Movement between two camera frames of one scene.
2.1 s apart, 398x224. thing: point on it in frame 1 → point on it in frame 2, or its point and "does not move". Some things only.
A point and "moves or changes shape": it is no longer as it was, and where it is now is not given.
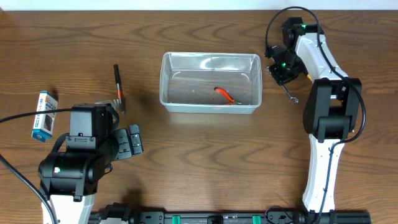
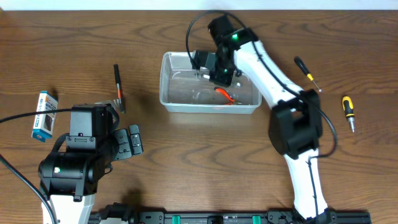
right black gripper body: [289, 67] → [222, 74]
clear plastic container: [188, 80] does not move
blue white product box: [44, 124] does not move
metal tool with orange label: [113, 102] does not move
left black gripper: [123, 144] does not move
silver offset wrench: [295, 99] moves or changes shape
